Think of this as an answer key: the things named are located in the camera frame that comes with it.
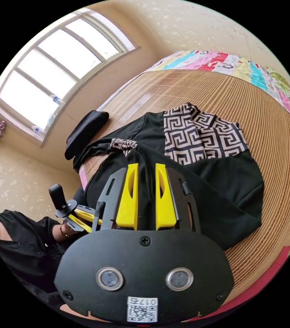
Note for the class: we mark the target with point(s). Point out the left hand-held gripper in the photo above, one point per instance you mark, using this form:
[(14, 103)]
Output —
[(69, 207)]

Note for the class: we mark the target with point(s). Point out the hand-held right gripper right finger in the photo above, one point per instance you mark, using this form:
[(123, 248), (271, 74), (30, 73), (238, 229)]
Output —
[(166, 205)]

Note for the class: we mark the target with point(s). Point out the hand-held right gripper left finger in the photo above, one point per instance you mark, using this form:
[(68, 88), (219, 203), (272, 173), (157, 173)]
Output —
[(127, 202)]

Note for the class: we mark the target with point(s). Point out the person's left forearm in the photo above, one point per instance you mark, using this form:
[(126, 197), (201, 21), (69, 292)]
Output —
[(62, 232)]

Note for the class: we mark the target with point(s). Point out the person's body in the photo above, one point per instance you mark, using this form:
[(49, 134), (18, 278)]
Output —
[(24, 246)]

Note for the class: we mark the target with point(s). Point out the black shirt with geometric print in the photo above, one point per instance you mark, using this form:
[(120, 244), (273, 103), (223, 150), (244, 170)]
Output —
[(181, 133)]

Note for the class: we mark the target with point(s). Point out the folded black garment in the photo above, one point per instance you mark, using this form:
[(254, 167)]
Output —
[(86, 133)]

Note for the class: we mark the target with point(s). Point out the bed with woven mat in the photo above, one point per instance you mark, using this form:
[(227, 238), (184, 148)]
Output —
[(275, 153)]

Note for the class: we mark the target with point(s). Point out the window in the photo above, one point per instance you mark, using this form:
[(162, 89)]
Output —
[(45, 82)]

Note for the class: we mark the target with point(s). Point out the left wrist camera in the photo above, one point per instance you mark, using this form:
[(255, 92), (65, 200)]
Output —
[(57, 196)]

